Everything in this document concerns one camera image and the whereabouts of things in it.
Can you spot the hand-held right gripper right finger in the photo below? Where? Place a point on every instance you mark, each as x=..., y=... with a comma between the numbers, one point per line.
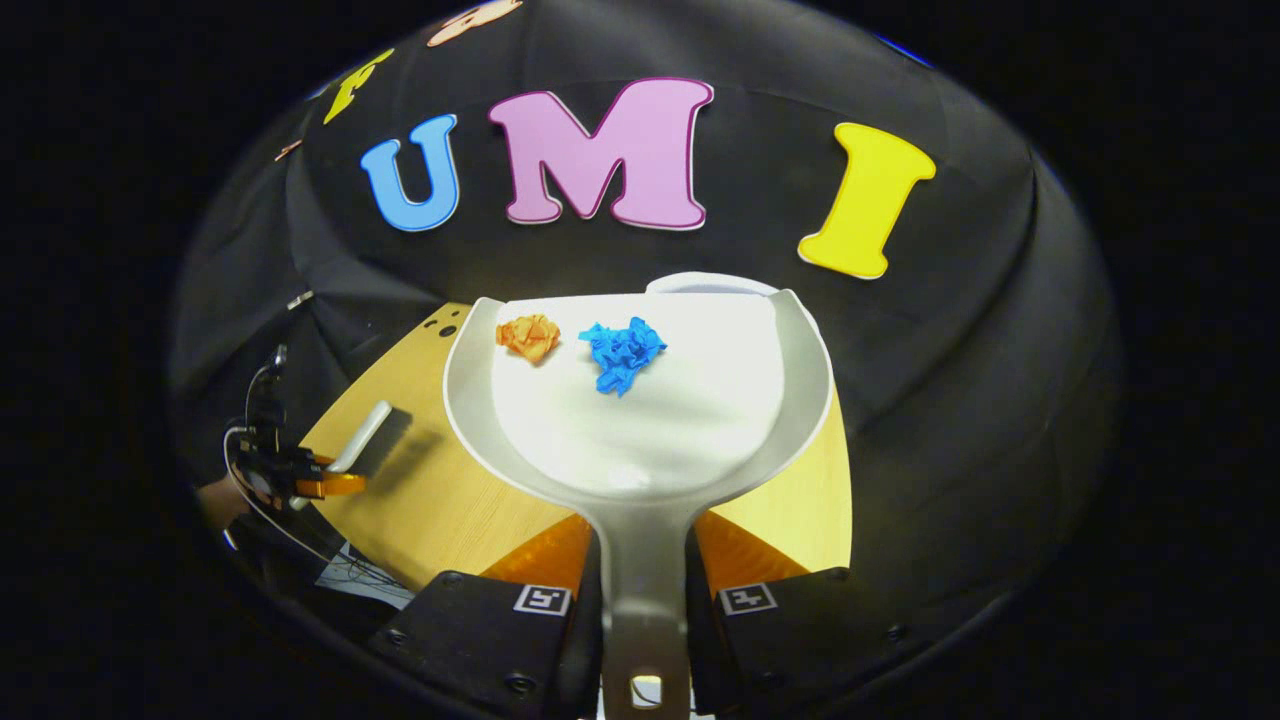
x=800, y=630

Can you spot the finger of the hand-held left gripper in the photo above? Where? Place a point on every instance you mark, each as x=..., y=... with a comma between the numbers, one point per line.
x=335, y=485

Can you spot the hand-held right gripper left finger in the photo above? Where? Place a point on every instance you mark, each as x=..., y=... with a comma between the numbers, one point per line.
x=480, y=630

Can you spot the small white broom black bristles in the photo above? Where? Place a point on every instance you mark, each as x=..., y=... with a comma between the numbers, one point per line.
x=362, y=435

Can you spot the orange paper trash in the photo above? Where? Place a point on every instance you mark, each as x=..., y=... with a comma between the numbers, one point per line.
x=530, y=337

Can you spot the white plastic dustpan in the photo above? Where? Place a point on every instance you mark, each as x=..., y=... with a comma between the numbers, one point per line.
x=650, y=430

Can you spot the blue paper trash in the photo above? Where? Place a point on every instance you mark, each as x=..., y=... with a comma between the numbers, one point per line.
x=620, y=355

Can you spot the white ribbed garbage bin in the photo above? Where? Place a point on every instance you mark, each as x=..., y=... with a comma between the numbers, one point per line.
x=700, y=282

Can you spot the small metal clip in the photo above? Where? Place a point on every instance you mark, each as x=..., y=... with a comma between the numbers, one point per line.
x=300, y=299

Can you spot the black backdrop cloth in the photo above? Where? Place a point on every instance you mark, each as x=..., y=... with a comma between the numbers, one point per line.
x=950, y=400

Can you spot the small pink clip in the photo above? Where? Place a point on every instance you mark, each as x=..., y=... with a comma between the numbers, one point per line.
x=288, y=150

